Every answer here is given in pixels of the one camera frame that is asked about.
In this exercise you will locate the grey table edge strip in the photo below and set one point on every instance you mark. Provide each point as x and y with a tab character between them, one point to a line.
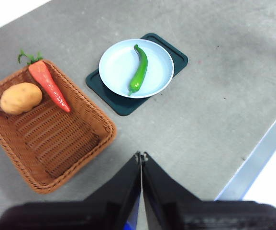
255	163

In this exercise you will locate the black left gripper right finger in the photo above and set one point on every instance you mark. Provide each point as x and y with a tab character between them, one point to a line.
176	210

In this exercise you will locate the orange carrot with green leaves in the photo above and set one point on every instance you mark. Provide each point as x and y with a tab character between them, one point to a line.
48	81

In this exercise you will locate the brown wicker basket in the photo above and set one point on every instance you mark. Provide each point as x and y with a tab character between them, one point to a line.
56	143

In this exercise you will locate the blue round plate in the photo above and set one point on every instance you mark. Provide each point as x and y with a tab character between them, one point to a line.
118	69

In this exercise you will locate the black rectangular mat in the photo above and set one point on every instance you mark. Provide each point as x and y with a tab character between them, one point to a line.
118	105

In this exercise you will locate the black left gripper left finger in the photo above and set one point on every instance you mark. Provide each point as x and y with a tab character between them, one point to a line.
104	210

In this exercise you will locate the green long pepper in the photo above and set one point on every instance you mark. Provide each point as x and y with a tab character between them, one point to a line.
141	69

